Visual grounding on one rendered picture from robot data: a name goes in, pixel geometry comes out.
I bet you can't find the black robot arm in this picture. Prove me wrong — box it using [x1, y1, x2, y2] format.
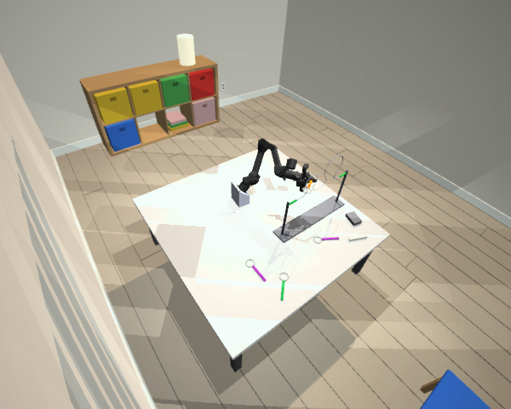
[237, 138, 303, 193]

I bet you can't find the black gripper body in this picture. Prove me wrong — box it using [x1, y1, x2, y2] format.
[292, 164, 309, 192]

